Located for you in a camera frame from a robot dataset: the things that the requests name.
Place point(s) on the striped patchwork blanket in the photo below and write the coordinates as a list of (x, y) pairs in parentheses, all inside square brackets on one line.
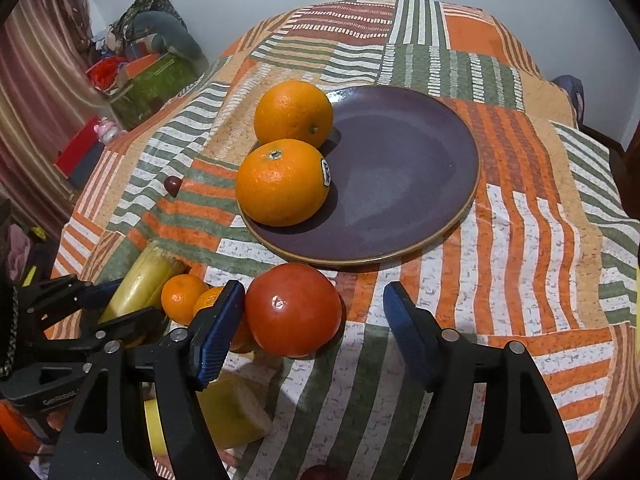
[(500, 260)]

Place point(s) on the dark patterned cloth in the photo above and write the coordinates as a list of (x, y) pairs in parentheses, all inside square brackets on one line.
[(150, 0)]

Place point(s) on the pink toy figure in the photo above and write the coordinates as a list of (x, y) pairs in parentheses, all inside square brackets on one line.
[(107, 130)]

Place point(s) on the green fabric storage box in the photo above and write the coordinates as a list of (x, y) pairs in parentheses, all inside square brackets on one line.
[(150, 90)]

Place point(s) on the plain large orange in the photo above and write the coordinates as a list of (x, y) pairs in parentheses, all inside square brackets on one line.
[(292, 110)]

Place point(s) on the small tangerine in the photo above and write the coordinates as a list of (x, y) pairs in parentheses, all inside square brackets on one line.
[(180, 300), (207, 299)]

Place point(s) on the yellow-green sugarcane piece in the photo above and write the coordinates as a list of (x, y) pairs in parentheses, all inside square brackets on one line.
[(235, 410), (140, 280)]

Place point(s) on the blue-grey bag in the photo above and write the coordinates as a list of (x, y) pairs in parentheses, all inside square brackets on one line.
[(570, 90)]

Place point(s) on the purple ceramic plate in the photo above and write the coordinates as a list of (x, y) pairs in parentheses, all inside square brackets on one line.
[(400, 170)]

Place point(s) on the striped red curtain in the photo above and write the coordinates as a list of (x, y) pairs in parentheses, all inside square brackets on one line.
[(30, 85)]

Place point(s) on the small dark red fruit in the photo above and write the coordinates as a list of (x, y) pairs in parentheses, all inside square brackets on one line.
[(173, 185)]

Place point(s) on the orange box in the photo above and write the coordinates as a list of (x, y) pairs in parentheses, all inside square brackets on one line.
[(142, 66)]

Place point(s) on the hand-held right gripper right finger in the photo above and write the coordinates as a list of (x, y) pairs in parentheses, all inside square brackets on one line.
[(405, 322)]

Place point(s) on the red box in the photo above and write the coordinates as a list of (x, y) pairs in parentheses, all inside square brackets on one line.
[(80, 150)]

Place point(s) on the orange with sticker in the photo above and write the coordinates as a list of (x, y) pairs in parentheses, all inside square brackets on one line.
[(280, 185)]

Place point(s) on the red plastic bag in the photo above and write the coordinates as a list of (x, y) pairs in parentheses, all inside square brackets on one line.
[(105, 72)]

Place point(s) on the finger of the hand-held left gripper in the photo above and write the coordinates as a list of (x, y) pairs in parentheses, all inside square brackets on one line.
[(100, 294), (127, 324)]

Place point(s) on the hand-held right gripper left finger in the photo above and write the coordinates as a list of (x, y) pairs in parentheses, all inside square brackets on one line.
[(220, 332)]

